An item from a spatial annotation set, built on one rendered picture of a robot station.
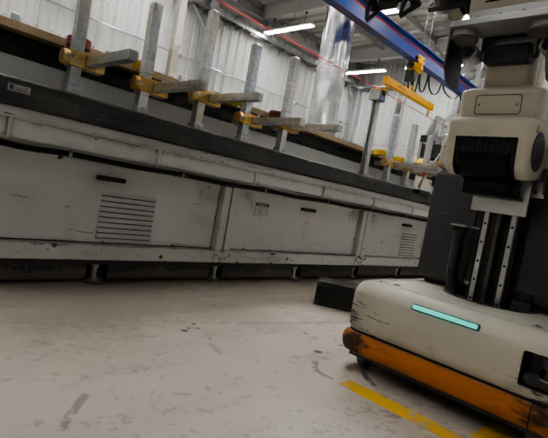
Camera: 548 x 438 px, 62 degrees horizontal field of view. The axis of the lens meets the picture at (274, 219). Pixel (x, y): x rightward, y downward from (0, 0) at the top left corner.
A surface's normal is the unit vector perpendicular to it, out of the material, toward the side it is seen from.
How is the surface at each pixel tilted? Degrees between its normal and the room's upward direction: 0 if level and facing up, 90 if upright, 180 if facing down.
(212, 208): 90
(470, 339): 90
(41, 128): 90
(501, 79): 98
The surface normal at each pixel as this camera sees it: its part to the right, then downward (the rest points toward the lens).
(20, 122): 0.70, 0.16
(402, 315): -0.69, -0.08
